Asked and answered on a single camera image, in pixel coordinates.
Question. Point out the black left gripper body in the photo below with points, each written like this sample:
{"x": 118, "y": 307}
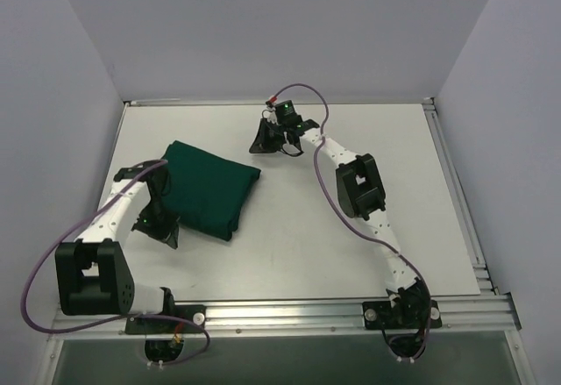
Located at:
{"x": 159, "y": 227}

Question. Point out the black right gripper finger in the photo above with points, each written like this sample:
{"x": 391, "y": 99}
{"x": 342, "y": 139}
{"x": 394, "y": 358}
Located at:
{"x": 262, "y": 141}
{"x": 273, "y": 145}

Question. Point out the aluminium front rail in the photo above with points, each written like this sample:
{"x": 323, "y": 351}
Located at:
{"x": 487, "y": 312}

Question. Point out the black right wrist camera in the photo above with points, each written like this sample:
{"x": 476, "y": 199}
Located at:
{"x": 285, "y": 114}

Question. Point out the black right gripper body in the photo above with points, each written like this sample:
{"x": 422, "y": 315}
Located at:
{"x": 270, "y": 135}

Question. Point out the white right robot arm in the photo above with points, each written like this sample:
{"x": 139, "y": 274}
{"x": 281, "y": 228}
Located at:
{"x": 360, "y": 203}

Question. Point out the green surgical cloth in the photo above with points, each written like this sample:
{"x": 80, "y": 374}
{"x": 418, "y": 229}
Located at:
{"x": 207, "y": 192}

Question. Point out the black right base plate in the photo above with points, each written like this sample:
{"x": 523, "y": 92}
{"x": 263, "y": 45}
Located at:
{"x": 381, "y": 315}

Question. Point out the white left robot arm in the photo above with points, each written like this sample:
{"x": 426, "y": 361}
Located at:
{"x": 92, "y": 272}

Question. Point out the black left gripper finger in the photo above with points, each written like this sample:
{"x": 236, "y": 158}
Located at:
{"x": 171, "y": 238}
{"x": 172, "y": 220}

